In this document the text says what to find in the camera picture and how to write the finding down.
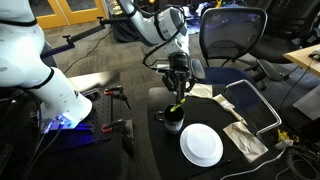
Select black floor cable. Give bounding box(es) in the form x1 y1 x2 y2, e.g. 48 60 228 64
62 30 114 75

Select light wooden desk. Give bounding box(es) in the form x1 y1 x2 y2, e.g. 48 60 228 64
283 43 320 79

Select yellow door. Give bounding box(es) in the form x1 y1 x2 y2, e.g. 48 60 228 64
56 0 108 26
31 0 72 30

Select green marker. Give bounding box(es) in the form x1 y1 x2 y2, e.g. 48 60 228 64
169 97 187 113

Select yellow black tool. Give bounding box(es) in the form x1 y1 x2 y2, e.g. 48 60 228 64
276 129 301 145

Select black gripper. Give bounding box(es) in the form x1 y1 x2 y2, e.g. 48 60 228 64
162 51 198 94

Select wooden handle paint brush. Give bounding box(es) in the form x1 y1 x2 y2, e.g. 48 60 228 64
212 93 249 127

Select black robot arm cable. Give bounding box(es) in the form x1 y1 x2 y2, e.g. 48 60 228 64
142 19 188 70

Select black equipment cart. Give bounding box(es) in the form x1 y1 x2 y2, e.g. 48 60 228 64
109 0 141 43

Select white round plate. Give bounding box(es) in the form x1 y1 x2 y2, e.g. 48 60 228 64
179 123 225 168

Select black white speckled cup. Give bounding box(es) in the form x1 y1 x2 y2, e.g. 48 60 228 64
153 104 186 135

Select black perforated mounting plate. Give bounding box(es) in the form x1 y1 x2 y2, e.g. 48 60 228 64
42 87 115 152

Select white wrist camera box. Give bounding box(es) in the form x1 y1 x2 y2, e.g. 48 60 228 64
155 63 171 75

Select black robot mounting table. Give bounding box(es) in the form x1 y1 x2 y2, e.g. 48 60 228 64
0 70 136 180

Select grey desk side panel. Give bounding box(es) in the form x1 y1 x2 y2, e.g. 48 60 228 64
292 83 320 122

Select silver bent metal tube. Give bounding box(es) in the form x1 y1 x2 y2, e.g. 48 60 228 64
223 78 283 136

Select orange-handled black bar clamp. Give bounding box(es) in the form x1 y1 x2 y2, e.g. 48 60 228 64
103 85 132 111
100 118 136 157

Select black computer mouse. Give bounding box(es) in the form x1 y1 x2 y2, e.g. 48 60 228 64
308 48 320 61

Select grey cable bundle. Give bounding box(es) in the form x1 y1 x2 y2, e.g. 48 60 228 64
275 148 320 180

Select blue mesh-back office chair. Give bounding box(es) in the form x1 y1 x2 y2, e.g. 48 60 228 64
189 6 284 92

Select black office chair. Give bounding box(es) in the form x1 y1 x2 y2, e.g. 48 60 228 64
248 0 320 65

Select black mouse cable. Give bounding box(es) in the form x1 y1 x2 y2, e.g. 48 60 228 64
279 57 316 112

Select black tripod boom bar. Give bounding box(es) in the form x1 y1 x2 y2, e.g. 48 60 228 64
39 15 134 60

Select white power plug cable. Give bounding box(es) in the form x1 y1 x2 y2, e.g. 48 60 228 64
219 139 295 180

